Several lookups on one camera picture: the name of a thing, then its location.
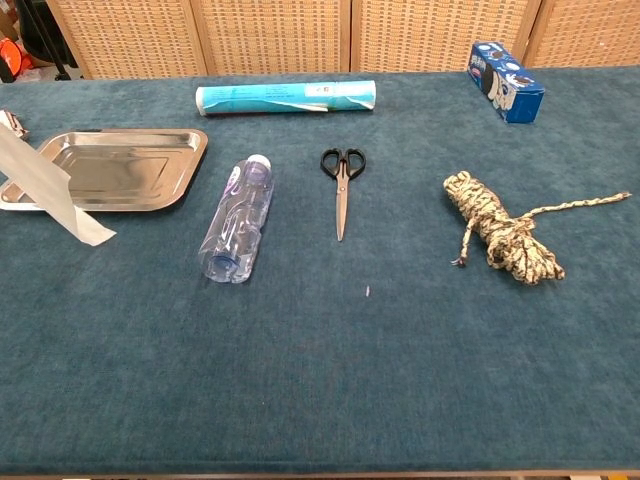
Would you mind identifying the wooden rattan folding screen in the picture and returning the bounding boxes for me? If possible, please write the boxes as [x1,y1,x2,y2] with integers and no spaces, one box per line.
[45,0,640,80]

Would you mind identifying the stainless steel tray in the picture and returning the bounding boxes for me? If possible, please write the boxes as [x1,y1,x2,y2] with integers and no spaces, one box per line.
[0,128,209,213]

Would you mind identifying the light blue wrapped roll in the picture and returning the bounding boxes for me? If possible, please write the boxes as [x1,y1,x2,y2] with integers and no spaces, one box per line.
[195,78,378,117]

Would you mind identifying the white snack packet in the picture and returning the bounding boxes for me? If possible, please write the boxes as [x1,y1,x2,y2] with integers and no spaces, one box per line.
[0,109,30,141]

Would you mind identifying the blue carpet table cover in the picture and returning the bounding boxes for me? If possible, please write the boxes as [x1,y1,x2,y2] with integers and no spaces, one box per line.
[0,66,640,474]

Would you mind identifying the clear plastic water bottle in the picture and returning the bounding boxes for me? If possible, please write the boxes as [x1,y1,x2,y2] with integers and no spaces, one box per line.
[198,153,275,285]

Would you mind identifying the orange object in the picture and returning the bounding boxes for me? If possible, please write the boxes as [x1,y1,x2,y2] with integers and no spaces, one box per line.
[0,37,34,76]

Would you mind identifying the black tripod stand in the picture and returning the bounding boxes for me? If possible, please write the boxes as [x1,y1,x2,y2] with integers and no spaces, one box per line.
[29,0,74,82]

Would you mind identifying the black handled scissors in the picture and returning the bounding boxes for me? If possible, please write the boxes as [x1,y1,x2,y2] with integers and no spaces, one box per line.
[319,146,367,243]

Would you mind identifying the beige braided rope bundle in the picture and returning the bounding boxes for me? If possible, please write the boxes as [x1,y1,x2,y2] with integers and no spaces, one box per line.
[442,170,632,286]

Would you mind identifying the blue cookie box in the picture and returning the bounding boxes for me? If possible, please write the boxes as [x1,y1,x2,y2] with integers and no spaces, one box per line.
[467,41,545,125]

